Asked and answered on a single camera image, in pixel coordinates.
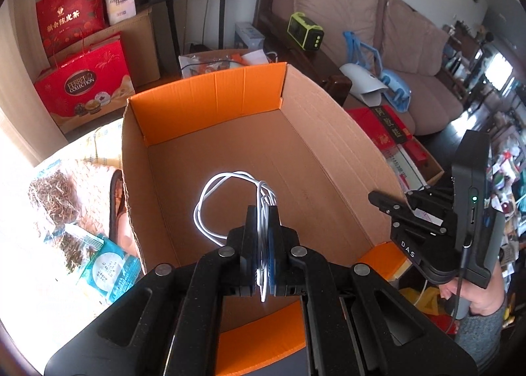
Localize grey sleeved right forearm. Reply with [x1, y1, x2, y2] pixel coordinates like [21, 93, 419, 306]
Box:
[455, 298, 506, 371]

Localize blue white herb packet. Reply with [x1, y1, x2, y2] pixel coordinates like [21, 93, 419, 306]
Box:
[80, 235, 142, 303]

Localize orange-flapped cardboard box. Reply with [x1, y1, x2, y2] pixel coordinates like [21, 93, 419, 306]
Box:
[122, 63, 402, 375]

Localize blue plastic frame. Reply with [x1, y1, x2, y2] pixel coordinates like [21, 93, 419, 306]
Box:
[342, 32, 412, 112]

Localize white wired earphones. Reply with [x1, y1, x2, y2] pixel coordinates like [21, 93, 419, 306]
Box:
[193, 170, 277, 302]

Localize large dried herb bag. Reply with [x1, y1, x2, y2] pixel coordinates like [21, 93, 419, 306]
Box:
[28, 160, 81, 235]

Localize red tea gift bag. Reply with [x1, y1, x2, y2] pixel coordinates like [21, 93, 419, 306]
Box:
[36, 0, 108, 57]

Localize brown fabric sofa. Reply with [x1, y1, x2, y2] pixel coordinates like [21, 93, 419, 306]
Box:
[253, 0, 463, 136]

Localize dried root herb bag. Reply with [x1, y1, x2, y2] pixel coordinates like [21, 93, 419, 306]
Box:
[54, 224, 104, 274]

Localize green portable power station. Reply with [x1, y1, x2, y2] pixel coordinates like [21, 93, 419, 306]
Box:
[287, 12, 324, 51]

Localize white dome device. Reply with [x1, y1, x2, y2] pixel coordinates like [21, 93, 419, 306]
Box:
[340, 63, 387, 107]

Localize red Chinese cake tin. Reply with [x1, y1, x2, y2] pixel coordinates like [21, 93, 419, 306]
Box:
[345, 105, 413, 151]

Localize red Ferrero Collection gift box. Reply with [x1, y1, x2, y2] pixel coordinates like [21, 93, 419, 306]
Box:
[34, 33, 134, 133]

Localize beige knitted mat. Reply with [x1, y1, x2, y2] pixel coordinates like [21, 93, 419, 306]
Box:
[60, 161, 121, 236]

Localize person's right hand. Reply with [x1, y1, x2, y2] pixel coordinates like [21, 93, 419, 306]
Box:
[439, 261, 505, 317]

